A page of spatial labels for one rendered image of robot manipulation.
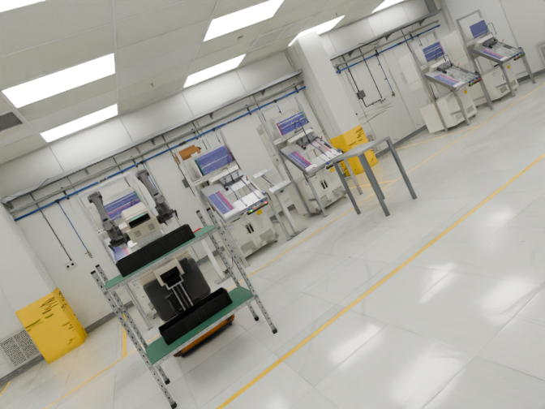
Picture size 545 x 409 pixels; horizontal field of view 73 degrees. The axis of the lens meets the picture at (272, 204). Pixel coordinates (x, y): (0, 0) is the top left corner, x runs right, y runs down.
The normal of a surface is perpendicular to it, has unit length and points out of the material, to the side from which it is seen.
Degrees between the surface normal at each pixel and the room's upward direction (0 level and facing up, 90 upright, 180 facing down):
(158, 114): 90
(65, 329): 90
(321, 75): 90
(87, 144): 90
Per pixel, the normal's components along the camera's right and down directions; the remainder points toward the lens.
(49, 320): 0.38, -0.05
